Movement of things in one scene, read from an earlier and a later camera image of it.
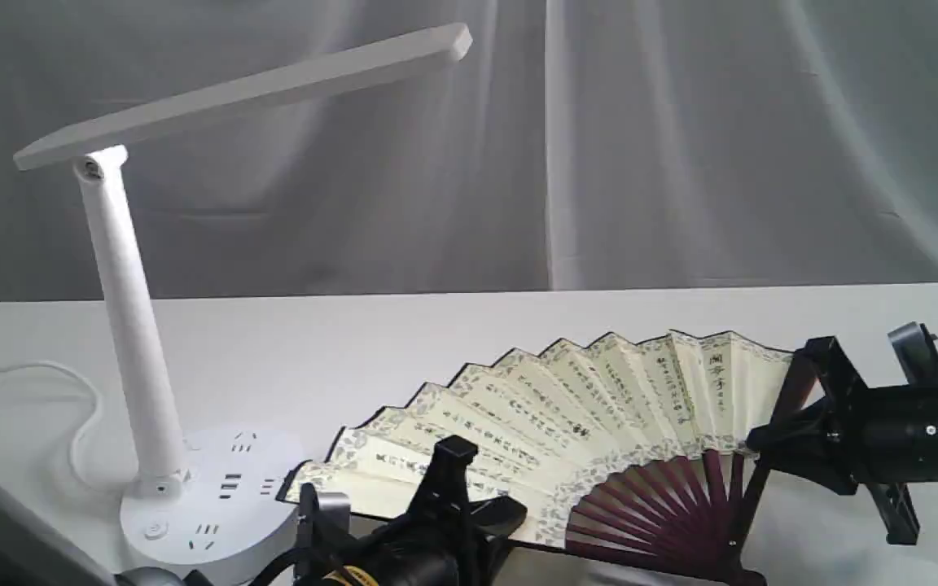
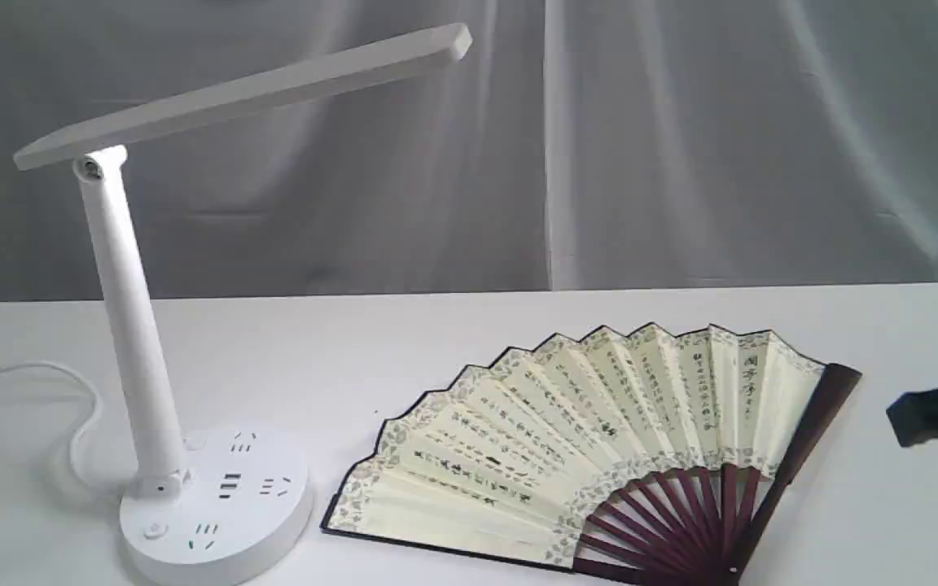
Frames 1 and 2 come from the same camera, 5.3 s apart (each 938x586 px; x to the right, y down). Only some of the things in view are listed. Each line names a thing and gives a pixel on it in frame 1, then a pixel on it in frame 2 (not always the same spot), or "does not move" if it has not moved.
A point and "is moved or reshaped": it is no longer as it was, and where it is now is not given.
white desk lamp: (203, 502) does not move
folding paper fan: (628, 446) is moved or reshaped
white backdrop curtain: (579, 145) does not move
